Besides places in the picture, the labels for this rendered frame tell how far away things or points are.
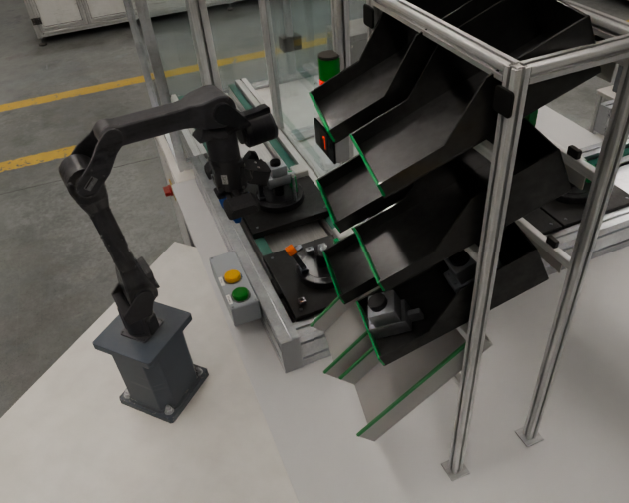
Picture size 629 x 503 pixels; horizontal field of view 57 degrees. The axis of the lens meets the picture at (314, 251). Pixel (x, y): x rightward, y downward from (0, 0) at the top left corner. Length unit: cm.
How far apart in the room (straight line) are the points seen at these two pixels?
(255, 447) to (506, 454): 50
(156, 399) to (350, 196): 62
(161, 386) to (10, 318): 193
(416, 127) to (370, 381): 53
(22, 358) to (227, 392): 169
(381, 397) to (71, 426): 69
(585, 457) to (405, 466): 34
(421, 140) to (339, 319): 56
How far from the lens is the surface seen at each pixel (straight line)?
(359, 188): 97
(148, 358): 119
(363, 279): 104
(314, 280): 136
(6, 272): 344
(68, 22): 651
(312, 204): 164
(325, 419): 127
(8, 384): 284
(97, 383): 146
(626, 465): 131
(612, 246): 173
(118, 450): 134
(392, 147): 78
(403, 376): 108
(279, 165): 160
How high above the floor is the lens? 192
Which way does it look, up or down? 40 degrees down
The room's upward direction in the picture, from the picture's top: 6 degrees counter-clockwise
